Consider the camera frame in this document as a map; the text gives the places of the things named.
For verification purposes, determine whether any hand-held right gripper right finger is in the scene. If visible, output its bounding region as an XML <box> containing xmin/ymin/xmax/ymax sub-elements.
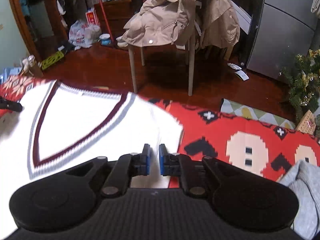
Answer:
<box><xmin>159</xmin><ymin>144</ymin><xmax>247</xmax><ymax>197</ymax></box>

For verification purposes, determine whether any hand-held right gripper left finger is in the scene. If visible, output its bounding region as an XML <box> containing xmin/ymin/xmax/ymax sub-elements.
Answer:
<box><xmin>66</xmin><ymin>144</ymin><xmax>151</xmax><ymax>197</ymax></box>

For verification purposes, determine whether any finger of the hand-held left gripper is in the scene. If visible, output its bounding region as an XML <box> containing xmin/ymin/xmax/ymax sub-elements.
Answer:
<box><xmin>0</xmin><ymin>96</ymin><xmax>23</xmax><ymax>112</ymax></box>

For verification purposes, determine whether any white knit vest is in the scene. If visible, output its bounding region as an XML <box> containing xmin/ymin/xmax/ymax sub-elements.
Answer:
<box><xmin>0</xmin><ymin>80</ymin><xmax>184</xmax><ymax>233</ymax></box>

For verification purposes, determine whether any cardboard box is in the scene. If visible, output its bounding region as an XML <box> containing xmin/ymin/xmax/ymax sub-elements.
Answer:
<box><xmin>19</xmin><ymin>55</ymin><xmax>44</xmax><ymax>78</ymax></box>

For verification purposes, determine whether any red patterned blanket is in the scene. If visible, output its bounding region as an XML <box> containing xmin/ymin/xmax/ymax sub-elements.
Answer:
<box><xmin>0</xmin><ymin>76</ymin><xmax>320</xmax><ymax>189</ymax></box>

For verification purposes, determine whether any green patterned box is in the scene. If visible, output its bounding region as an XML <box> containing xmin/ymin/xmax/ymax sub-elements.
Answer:
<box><xmin>40</xmin><ymin>51</ymin><xmax>64</xmax><ymax>70</ymax></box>

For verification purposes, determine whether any beige chair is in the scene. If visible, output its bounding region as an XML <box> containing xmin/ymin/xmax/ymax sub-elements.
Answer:
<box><xmin>128</xmin><ymin>34</ymin><xmax>234</xmax><ymax>97</ymax></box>

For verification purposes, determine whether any white printed plastic bag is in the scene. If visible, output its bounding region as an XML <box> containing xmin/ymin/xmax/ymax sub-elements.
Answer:
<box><xmin>68</xmin><ymin>20</ymin><xmax>102</xmax><ymax>49</ymax></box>

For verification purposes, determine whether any green checked floor mat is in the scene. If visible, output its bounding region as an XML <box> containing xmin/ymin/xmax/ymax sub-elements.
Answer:
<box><xmin>220</xmin><ymin>98</ymin><xmax>297</xmax><ymax>130</ymax></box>

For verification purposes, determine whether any blue white mug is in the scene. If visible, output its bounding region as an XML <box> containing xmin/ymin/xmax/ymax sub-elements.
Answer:
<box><xmin>99</xmin><ymin>34</ymin><xmax>112</xmax><ymax>46</ymax></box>

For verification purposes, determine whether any white paper tag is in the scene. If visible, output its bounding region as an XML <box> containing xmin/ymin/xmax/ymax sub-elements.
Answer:
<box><xmin>234</xmin><ymin>70</ymin><xmax>249</xmax><ymax>81</ymax></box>

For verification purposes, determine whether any red paper box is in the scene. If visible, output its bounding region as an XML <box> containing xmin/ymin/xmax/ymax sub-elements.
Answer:
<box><xmin>85</xmin><ymin>9</ymin><xmax>100</xmax><ymax>28</ymax></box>

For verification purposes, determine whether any black storage shelf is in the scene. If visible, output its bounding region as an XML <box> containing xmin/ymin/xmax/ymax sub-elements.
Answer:
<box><xmin>49</xmin><ymin>0</ymin><xmax>100</xmax><ymax>38</ymax></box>

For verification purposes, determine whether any white bowl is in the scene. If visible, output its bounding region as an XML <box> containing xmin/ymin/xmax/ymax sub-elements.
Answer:
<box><xmin>116</xmin><ymin>36</ymin><xmax>129</xmax><ymax>48</ymax></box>

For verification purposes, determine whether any wooden drawer cabinet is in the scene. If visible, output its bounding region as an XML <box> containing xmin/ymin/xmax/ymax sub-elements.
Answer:
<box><xmin>94</xmin><ymin>0</ymin><xmax>133</xmax><ymax>42</ymax></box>

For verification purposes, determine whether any grey sweater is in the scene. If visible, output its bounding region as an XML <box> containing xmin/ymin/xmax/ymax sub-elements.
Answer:
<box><xmin>277</xmin><ymin>159</ymin><xmax>320</xmax><ymax>240</ymax></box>

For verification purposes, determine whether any beige jacket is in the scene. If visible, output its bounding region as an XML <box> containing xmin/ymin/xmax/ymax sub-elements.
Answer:
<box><xmin>122</xmin><ymin>0</ymin><xmax>241</xmax><ymax>54</ymax></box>

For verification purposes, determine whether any kraft paper gift box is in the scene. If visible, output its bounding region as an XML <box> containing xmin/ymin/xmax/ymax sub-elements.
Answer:
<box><xmin>295</xmin><ymin>109</ymin><xmax>317</xmax><ymax>134</ymax></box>

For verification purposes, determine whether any small Christmas tree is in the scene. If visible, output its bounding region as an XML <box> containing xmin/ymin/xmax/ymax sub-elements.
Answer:
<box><xmin>280</xmin><ymin>49</ymin><xmax>320</xmax><ymax>123</ymax></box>

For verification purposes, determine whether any white paper box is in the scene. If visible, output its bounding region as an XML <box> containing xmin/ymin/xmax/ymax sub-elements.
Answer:
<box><xmin>229</xmin><ymin>0</ymin><xmax>252</xmax><ymax>34</ymax></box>

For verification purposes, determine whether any grey refrigerator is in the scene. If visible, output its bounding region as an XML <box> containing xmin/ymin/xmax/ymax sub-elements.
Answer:
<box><xmin>246</xmin><ymin>0</ymin><xmax>320</xmax><ymax>85</ymax></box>

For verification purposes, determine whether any black metal table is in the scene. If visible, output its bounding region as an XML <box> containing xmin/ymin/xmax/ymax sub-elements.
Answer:
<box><xmin>220</xmin><ymin>0</ymin><xmax>265</xmax><ymax>68</ymax></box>

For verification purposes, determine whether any wooden door frame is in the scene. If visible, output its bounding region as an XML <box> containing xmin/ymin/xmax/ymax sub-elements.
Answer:
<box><xmin>5</xmin><ymin>0</ymin><xmax>43</xmax><ymax>63</ymax></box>

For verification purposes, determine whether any red broom handle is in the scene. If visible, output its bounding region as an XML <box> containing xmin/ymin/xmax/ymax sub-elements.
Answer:
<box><xmin>96</xmin><ymin>0</ymin><xmax>115</xmax><ymax>43</ymax></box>

